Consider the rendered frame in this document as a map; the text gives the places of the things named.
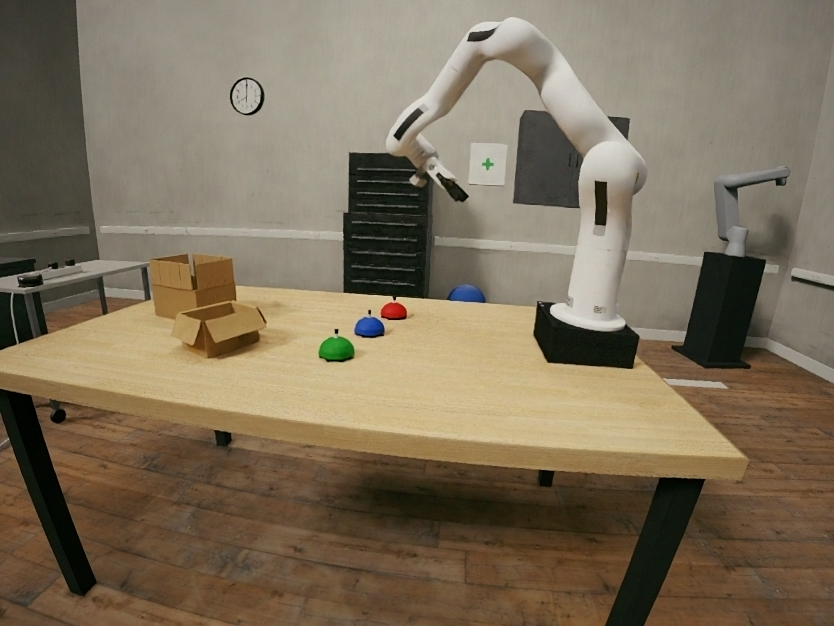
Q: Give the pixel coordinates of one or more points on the blue dome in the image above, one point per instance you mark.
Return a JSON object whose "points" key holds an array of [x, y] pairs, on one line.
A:
{"points": [[369, 327]]}

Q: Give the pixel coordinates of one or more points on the red bell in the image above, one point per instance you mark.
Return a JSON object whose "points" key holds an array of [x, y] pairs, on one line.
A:
{"points": [[393, 311]]}

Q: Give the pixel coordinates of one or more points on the green bell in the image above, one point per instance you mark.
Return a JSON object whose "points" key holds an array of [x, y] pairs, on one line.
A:
{"points": [[336, 348]]}

